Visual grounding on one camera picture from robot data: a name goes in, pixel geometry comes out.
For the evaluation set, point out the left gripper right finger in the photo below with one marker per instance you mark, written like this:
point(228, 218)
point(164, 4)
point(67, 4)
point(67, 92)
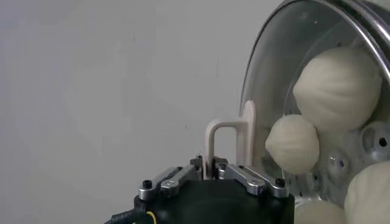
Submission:
point(250, 182)

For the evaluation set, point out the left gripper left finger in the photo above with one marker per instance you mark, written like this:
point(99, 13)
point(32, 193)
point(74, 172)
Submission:
point(170, 182)

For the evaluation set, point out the white steamed baozi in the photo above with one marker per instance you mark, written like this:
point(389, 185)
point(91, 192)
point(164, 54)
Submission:
point(338, 88)
point(292, 143)
point(320, 214)
point(368, 194)

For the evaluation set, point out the stainless steel steamer basket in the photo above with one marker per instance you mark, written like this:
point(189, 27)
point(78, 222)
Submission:
point(377, 140)

